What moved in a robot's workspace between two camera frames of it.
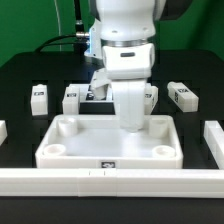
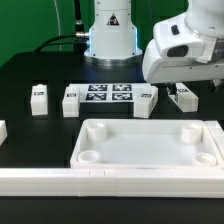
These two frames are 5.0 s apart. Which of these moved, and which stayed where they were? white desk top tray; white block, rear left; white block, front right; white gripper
Moved: white desk top tray; white gripper
Stayed: white block, front right; white block, rear left
